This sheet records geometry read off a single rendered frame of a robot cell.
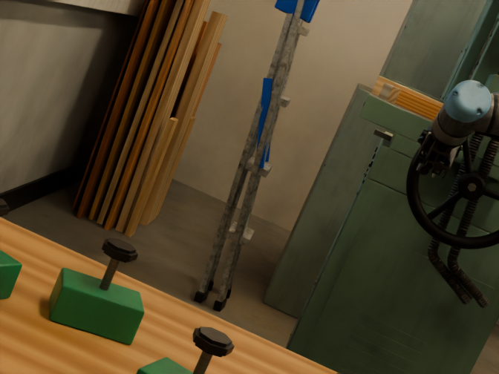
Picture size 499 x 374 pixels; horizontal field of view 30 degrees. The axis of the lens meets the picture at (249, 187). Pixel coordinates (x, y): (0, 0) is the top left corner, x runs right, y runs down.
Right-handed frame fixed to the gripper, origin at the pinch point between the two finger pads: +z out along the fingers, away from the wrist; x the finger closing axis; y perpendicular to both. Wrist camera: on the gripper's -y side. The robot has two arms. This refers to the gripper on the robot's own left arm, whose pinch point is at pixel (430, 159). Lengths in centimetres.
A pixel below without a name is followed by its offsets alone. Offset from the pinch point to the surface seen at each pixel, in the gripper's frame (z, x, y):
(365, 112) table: 19.3, -17.5, -13.9
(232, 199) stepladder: 107, -47, -9
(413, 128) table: 18.7, -5.1, -14.9
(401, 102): 29.9, -10.4, -26.4
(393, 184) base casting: 25.9, -3.8, -2.3
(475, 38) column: 35, 1, -56
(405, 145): 21.0, -5.3, -10.8
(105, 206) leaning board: 152, -95, 0
